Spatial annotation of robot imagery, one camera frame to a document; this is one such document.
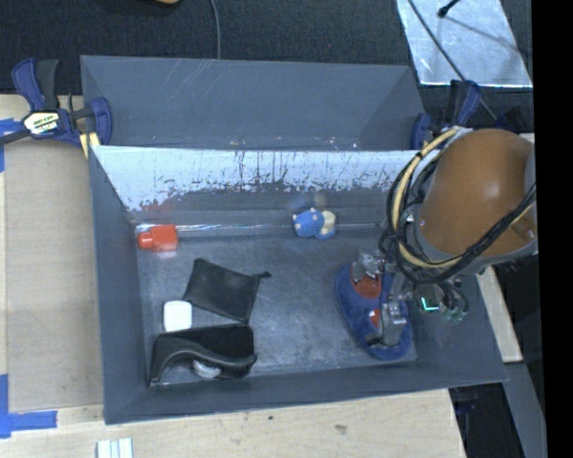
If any grey metal bin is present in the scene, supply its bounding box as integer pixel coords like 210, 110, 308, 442
79, 39, 510, 426

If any red plastic block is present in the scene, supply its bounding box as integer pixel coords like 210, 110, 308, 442
136, 222, 180, 254

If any white rounded block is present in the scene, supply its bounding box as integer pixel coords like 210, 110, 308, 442
161, 299, 194, 334

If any pale wood flat board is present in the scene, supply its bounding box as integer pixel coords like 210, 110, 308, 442
0, 134, 107, 414

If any black flat pouch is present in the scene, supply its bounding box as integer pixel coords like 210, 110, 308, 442
180, 255, 274, 328

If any black shoe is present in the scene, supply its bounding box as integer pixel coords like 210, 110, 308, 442
145, 323, 260, 387

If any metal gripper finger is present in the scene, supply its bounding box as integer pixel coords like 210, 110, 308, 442
379, 300, 410, 348
354, 249, 389, 282

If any blue and tan toy animal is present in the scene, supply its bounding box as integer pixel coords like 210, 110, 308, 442
291, 206, 339, 242

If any blue slipper with red print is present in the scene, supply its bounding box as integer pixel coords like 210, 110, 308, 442
334, 260, 415, 364

